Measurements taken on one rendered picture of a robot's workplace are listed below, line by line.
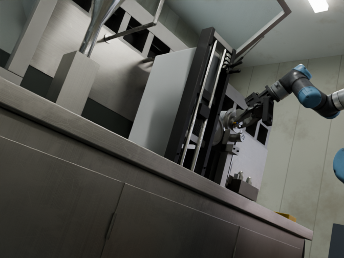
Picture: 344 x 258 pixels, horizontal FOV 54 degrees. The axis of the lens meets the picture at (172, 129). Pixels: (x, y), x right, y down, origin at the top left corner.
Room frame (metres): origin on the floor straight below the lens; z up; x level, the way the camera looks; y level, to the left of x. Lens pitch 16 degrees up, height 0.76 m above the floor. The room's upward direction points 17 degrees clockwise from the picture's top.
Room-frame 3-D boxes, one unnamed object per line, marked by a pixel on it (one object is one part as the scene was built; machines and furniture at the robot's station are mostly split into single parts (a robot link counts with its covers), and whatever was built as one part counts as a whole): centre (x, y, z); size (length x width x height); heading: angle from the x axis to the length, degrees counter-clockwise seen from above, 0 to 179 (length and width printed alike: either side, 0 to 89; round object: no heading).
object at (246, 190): (1.65, -0.28, 1.00); 0.40 x 0.16 x 0.06; 43
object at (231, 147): (1.36, -0.26, 1.05); 0.06 x 0.05 x 0.31; 43
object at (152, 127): (1.30, 0.09, 1.17); 0.34 x 0.05 x 0.54; 43
